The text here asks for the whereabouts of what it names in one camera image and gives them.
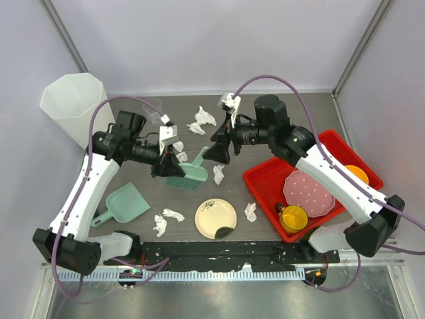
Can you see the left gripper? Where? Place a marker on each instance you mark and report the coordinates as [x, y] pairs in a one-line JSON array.
[[169, 165]]

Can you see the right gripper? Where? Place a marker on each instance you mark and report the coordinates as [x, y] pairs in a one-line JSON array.
[[219, 152]]

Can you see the green hand brush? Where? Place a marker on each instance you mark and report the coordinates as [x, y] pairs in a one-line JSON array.
[[195, 174]]

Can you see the green dustpan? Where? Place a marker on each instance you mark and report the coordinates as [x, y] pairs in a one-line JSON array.
[[124, 205]]

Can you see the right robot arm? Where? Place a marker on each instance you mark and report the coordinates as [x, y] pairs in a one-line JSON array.
[[375, 216]]

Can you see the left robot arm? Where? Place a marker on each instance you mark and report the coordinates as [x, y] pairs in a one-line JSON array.
[[66, 242]]

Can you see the paper scrap back small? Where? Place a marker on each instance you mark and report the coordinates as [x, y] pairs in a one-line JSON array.
[[196, 129]]

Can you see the paper scrap back large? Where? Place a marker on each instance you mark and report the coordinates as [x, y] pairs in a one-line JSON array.
[[202, 117]]

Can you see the red plastic tray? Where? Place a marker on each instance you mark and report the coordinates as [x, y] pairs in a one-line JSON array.
[[266, 181]]

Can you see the cream round plate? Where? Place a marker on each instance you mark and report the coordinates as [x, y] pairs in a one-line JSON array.
[[215, 219]]

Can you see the clear plastic cup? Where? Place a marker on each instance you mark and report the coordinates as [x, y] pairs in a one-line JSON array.
[[152, 114]]

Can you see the pink dotted plate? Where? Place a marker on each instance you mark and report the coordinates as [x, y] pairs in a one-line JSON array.
[[302, 190]]

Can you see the yellow cup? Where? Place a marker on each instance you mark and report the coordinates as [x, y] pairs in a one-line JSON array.
[[292, 218]]

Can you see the white translucent trash bin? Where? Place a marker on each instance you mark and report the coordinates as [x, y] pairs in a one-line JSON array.
[[71, 101]]

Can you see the orange bowl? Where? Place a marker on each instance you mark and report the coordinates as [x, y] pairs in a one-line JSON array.
[[358, 172]]

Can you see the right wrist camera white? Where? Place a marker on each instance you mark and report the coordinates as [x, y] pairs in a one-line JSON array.
[[230, 105]]

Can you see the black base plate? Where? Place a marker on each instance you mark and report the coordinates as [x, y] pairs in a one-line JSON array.
[[225, 256]]

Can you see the white cable duct strip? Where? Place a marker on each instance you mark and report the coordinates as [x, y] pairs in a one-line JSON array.
[[246, 274]]

